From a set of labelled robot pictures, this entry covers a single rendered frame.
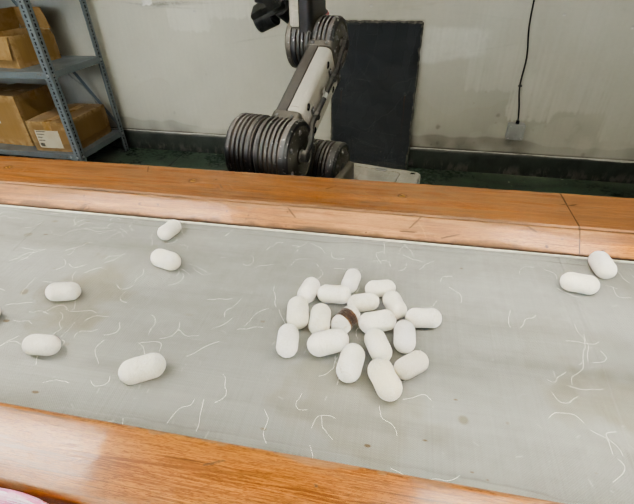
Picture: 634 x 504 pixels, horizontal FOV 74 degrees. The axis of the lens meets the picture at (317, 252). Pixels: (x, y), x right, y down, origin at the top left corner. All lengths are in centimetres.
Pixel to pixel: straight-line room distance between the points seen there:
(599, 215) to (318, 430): 44
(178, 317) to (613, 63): 235
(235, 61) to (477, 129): 137
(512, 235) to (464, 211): 6
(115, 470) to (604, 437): 34
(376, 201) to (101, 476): 42
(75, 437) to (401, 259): 35
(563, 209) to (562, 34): 188
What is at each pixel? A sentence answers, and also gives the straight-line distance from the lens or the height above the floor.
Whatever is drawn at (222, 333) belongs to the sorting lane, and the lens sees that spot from 42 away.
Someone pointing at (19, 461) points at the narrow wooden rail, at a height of 76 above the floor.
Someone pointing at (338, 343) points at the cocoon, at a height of 76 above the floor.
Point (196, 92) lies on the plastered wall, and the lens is 274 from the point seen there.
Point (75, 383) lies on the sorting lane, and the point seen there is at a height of 74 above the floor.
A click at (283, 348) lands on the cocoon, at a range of 38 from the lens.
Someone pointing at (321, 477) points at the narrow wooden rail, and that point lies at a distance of 30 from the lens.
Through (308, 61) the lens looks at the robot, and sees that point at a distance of 89.
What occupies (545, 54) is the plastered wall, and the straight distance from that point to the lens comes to 245.
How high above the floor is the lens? 104
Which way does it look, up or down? 36 degrees down
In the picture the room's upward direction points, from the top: 1 degrees counter-clockwise
